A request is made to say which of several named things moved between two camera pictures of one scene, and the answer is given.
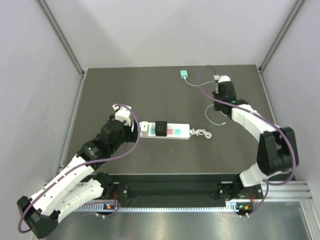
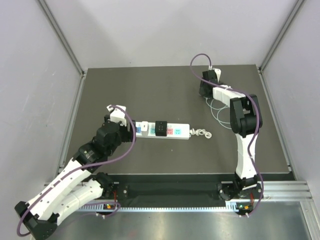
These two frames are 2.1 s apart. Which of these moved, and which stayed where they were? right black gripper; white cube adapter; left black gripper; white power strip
Moved: right black gripper
Stayed: left black gripper; white cube adapter; white power strip
